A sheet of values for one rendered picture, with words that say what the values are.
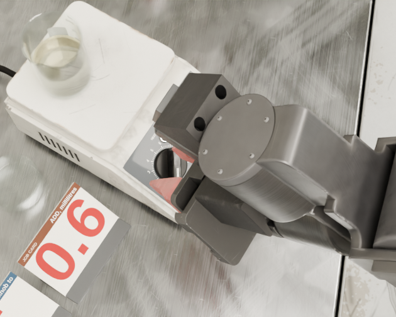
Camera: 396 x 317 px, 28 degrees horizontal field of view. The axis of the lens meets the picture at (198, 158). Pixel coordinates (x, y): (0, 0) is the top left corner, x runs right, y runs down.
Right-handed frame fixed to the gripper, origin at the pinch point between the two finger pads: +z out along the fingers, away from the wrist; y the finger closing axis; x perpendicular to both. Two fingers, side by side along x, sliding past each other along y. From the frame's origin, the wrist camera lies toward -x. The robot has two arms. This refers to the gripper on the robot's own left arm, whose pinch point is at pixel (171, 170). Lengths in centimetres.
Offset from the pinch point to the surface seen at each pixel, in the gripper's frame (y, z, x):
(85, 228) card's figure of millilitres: 6.0, 12.4, 3.8
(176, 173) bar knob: -1.9, 5.5, 4.3
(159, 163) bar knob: -2.1, 7.3, 3.4
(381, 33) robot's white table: -28.1, 3.0, 14.8
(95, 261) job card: 8.0, 11.7, 6.4
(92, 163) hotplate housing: 0.9, 11.8, 0.1
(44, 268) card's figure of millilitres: 11.3, 12.6, 2.7
